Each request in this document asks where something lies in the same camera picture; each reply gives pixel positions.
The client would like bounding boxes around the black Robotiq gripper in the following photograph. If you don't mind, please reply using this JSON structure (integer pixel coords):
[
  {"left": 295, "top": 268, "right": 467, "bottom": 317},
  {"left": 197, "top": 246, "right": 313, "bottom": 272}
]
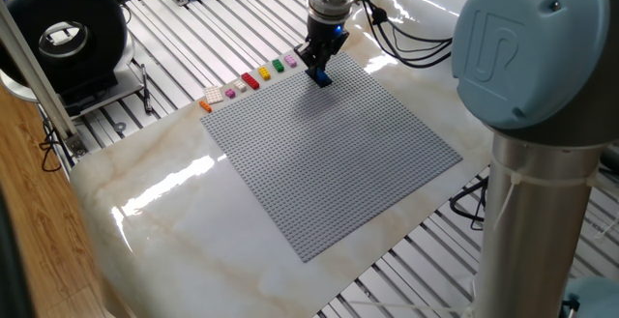
[{"left": 294, "top": 17, "right": 350, "bottom": 75}]

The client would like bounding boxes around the black Lego plate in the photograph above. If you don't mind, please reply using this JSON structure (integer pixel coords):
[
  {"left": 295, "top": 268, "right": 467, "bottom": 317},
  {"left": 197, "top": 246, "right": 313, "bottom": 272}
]
[{"left": 309, "top": 69, "right": 334, "bottom": 89}]

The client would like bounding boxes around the grey Lego baseplate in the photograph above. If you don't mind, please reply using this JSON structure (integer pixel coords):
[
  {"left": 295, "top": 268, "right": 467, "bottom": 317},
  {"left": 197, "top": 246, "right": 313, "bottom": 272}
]
[{"left": 200, "top": 51, "right": 464, "bottom": 264}]

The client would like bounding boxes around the large white Lego plate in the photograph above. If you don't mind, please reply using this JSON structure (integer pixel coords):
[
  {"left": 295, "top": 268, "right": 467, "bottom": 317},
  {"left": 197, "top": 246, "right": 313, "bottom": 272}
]
[{"left": 202, "top": 85, "right": 225, "bottom": 105}]

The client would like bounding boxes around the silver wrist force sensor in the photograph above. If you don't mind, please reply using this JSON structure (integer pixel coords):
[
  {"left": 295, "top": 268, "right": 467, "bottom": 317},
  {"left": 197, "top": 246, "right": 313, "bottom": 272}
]
[{"left": 307, "top": 0, "right": 358, "bottom": 25}]

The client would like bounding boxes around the black metal pen tool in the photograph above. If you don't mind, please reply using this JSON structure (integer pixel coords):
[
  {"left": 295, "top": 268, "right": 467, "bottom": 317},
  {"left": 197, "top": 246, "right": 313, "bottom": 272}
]
[{"left": 139, "top": 64, "right": 154, "bottom": 114}]

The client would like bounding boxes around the glossy marble pattern mat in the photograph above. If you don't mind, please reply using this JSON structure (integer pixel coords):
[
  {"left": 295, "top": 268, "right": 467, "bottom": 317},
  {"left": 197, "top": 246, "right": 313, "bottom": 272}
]
[{"left": 69, "top": 0, "right": 497, "bottom": 318}]

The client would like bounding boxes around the black curved panel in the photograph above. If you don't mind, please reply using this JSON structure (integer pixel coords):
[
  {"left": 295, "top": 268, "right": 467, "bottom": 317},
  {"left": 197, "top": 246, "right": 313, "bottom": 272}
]
[{"left": 0, "top": 177, "right": 38, "bottom": 318}]

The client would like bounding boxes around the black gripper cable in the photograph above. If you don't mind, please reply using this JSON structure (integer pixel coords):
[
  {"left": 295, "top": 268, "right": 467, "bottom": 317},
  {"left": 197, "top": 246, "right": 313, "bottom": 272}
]
[{"left": 357, "top": 0, "right": 454, "bottom": 70}]

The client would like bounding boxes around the black looped base cable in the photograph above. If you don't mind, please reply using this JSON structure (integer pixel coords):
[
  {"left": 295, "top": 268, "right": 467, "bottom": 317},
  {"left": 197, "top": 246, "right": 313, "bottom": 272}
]
[{"left": 449, "top": 175, "right": 489, "bottom": 232}]

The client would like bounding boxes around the white cable tie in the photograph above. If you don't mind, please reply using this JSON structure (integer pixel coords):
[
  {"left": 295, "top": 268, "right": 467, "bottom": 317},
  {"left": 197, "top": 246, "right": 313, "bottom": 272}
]
[{"left": 490, "top": 158, "right": 619, "bottom": 232}]

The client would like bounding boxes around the thin black floor cable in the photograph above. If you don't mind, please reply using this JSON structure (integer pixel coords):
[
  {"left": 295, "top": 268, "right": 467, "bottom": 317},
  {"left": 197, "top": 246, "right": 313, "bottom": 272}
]
[{"left": 37, "top": 114, "right": 65, "bottom": 174}]

